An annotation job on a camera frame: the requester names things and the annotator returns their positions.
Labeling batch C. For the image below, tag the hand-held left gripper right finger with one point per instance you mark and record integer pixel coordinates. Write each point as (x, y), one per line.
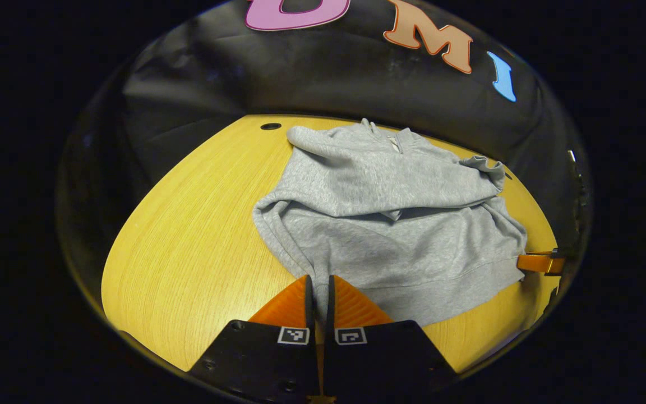
(379, 365)

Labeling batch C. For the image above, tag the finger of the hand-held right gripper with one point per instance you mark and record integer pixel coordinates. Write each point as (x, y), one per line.
(536, 262)

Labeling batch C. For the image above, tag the black backdrop cloth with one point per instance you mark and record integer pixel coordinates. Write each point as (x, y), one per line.
(300, 73)

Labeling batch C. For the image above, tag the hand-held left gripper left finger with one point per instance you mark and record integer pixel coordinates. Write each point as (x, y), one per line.
(261, 365)

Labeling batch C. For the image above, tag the grey sweatshirt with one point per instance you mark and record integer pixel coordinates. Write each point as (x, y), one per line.
(401, 241)

